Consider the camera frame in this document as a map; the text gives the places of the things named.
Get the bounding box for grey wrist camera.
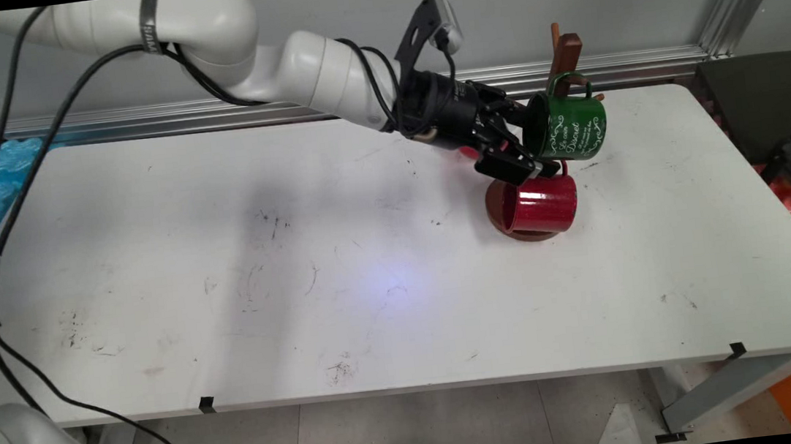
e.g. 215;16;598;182
427;0;466;56

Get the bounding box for horizontal aluminium frame rail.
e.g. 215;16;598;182
0;43;713;152

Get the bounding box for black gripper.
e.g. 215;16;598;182
390;56;563;199

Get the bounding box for black velcro strap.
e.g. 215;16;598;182
136;0;167;56

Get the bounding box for green enamel mug white print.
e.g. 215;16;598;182
517;70;612;167

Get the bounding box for red enamel mug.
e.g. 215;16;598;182
495;159;582;238

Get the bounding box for dark grey chair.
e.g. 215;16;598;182
693;50;791;192

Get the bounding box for brown wooden mug tree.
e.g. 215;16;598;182
467;18;619;247

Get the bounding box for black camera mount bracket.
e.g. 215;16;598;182
388;0;454;81

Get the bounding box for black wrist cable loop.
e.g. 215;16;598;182
334;31;407;136

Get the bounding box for grey table leg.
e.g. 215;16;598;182
648;353;791;444

